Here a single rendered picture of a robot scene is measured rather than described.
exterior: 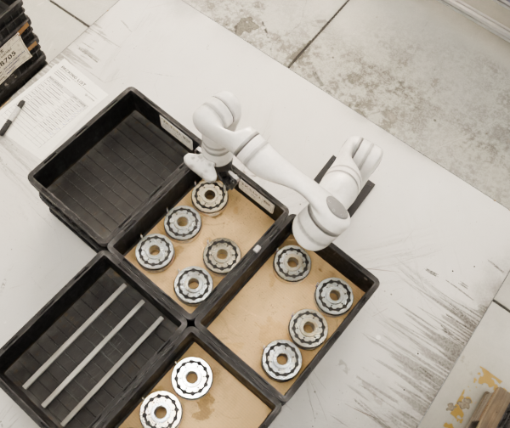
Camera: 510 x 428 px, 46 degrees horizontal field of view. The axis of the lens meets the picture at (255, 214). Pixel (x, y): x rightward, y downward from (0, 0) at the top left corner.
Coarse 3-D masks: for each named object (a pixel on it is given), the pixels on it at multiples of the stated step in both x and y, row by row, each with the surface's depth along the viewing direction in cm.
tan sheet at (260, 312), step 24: (288, 240) 168; (264, 264) 165; (288, 264) 165; (312, 264) 166; (264, 288) 162; (288, 288) 163; (312, 288) 163; (240, 312) 159; (264, 312) 160; (288, 312) 160; (216, 336) 157; (240, 336) 157; (264, 336) 157; (288, 336) 158; (288, 384) 153
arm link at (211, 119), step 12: (204, 108) 123; (216, 108) 123; (204, 120) 122; (216, 120) 122; (228, 120) 124; (204, 132) 125; (216, 132) 123; (228, 132) 122; (240, 132) 123; (252, 132) 123; (228, 144) 124; (240, 144) 123
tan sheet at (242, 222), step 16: (240, 208) 171; (256, 208) 171; (160, 224) 168; (208, 224) 169; (224, 224) 169; (240, 224) 169; (256, 224) 169; (208, 240) 167; (240, 240) 167; (256, 240) 168; (128, 256) 164; (176, 256) 164; (192, 256) 165; (224, 256) 165; (144, 272) 162; (160, 272) 162; (176, 272) 163; (208, 272) 163; (192, 288) 161
